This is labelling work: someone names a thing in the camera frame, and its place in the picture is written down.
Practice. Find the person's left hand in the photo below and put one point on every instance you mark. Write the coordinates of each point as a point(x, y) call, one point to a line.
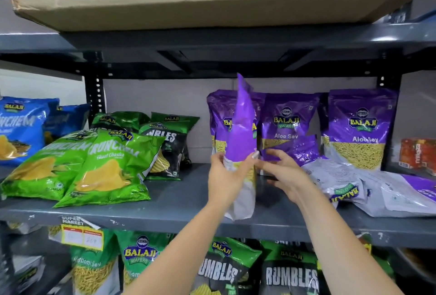
point(221, 182)

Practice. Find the person's right hand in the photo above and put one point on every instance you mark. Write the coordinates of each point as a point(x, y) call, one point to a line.
point(289, 179)

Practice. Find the person's right thumb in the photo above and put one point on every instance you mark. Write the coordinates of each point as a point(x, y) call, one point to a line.
point(276, 154)

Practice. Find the person's left thumb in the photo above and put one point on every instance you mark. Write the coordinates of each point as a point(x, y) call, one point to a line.
point(248, 166)

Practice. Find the purple sev packet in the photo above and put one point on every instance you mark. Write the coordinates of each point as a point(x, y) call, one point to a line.
point(241, 128)

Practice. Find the person's right forearm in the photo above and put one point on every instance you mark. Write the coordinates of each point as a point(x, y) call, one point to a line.
point(340, 247)

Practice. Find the person's left forearm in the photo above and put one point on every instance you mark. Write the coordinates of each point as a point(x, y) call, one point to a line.
point(180, 254)

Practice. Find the grey metal shelf rack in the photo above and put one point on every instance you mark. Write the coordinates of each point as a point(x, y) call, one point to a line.
point(190, 199)

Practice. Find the dark green black chip packet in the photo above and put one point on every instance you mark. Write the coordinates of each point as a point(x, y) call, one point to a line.
point(221, 267)
point(119, 120)
point(177, 118)
point(170, 148)
point(289, 271)

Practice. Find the row of purple snack packets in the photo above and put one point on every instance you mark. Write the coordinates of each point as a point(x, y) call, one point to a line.
point(361, 124)

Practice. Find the green sev packet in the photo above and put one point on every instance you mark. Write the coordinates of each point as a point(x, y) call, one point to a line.
point(95, 267)
point(141, 254)

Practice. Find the light green chip packet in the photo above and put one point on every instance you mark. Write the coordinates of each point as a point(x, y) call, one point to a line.
point(44, 168)
point(109, 172)

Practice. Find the red snack packet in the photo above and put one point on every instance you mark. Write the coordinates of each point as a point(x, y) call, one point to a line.
point(418, 155)

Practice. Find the yellow price label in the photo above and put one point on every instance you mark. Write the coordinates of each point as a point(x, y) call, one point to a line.
point(82, 237)

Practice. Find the blue chip packet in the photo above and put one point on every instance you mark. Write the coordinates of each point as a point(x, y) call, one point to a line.
point(20, 128)
point(66, 119)

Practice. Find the white clear packet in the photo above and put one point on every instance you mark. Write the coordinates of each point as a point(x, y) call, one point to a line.
point(27, 267)

